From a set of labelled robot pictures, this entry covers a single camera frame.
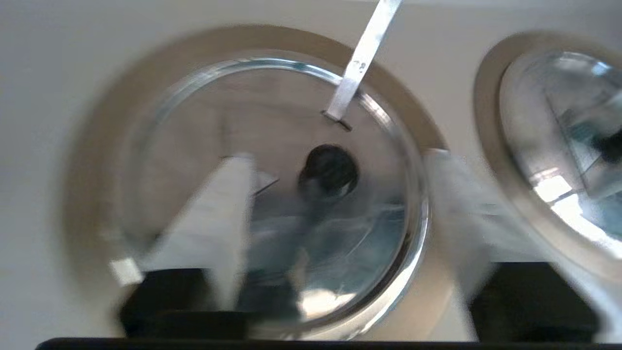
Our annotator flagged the hooked ladle handle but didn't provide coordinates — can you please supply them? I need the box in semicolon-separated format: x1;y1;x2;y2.
323;0;404;132

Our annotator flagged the brown round counter ring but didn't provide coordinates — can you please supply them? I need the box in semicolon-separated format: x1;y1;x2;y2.
63;24;457;350
474;30;622;287

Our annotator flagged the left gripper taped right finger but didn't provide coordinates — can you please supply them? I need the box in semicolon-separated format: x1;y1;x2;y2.
423;148;559;304

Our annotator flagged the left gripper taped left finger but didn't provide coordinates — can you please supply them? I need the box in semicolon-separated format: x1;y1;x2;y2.
109;153;259;312

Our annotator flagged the steel pot lid black knob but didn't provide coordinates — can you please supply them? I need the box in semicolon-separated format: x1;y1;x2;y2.
510;51;622;253
131;63;414;326

